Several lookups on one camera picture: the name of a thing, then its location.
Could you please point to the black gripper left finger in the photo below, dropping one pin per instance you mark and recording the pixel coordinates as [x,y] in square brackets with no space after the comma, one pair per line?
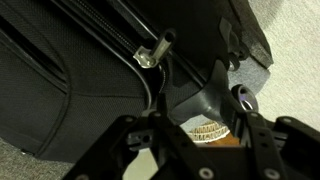
[110,150]

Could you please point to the orange patterned cushion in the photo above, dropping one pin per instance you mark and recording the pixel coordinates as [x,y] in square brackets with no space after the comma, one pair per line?
[213,135]

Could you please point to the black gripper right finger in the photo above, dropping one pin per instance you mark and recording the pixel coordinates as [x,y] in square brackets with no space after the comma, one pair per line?
[273,150]

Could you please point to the black fabric wheeled suitcase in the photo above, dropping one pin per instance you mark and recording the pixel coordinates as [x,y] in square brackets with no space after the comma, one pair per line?
[83,73]

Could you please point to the beige carpet rug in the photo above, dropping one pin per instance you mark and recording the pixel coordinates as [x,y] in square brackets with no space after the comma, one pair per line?
[293,60]

